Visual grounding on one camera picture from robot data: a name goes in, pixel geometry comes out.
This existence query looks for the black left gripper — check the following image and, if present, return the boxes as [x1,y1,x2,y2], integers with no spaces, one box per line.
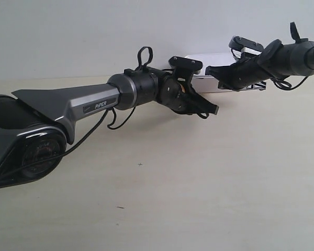
[159,74,219,115]

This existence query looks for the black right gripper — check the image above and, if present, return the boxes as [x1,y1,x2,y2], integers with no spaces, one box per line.
[205,56,267,91]

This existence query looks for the white lidded plastic container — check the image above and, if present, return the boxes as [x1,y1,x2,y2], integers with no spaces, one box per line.
[184,52,241,94]

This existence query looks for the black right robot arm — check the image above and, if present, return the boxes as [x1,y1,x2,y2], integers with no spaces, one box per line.
[205,39,314,91]

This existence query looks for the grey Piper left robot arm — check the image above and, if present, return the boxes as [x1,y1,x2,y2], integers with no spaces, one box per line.
[0,66,219,188]

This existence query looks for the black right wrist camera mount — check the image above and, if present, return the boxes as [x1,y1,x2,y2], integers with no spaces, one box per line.
[229,36,264,53]

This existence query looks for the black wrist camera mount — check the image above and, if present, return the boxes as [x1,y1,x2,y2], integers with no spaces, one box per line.
[169,56,203,81]
[229,36,264,53]

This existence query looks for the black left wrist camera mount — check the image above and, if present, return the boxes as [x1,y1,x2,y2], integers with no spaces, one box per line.
[169,56,203,81]

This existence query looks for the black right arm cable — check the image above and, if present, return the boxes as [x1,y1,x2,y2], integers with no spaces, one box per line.
[273,22,314,91]

